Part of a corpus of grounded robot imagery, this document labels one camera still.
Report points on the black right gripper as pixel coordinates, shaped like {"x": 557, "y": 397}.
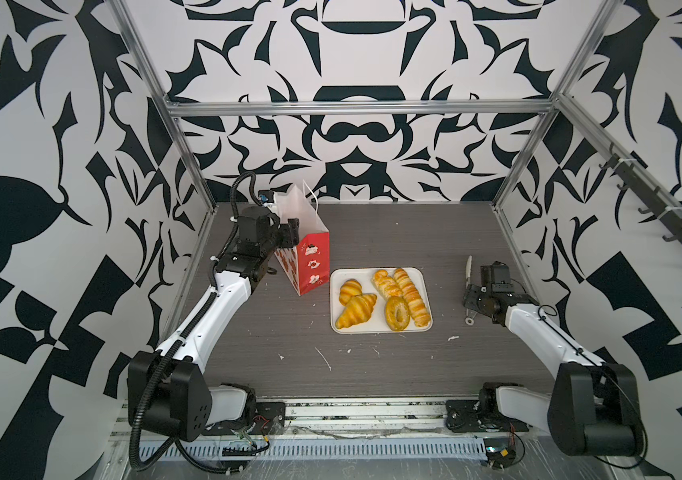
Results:
{"x": 471, "y": 295}

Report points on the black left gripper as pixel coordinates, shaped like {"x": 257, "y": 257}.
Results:
{"x": 288, "y": 232}

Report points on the steel tongs white tips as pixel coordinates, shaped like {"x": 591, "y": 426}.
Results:
{"x": 470, "y": 315}

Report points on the white red paper bag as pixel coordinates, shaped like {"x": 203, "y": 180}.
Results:
{"x": 307, "y": 265}

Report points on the long striped fake bread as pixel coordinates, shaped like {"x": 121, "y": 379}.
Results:
{"x": 417, "y": 307}

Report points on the round yellow fake bun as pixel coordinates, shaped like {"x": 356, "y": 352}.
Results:
{"x": 397, "y": 313}

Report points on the small yellow fake bread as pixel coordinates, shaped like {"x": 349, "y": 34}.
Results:
{"x": 350, "y": 289}

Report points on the short twisted fake bread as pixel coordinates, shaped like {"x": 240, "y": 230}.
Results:
{"x": 386, "y": 285}

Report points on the yellow fake croissant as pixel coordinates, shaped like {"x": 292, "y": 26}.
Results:
{"x": 358, "y": 310}

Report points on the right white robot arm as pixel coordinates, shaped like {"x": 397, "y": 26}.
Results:
{"x": 593, "y": 408}

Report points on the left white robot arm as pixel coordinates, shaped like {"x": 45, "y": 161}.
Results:
{"x": 168, "y": 394}

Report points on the white plastic tray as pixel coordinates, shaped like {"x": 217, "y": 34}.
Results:
{"x": 376, "y": 324}

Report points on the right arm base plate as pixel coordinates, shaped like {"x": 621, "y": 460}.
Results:
{"x": 467, "y": 415}

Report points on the small electronics board with wires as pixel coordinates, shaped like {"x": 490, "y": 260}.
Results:
{"x": 504, "y": 453}

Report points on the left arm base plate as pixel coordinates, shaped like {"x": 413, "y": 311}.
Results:
{"x": 264, "y": 417}

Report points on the aluminium frame rail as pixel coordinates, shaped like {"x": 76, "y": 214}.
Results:
{"x": 371, "y": 417}

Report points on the wall hook rack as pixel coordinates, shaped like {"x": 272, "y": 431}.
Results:
{"x": 657, "y": 202}

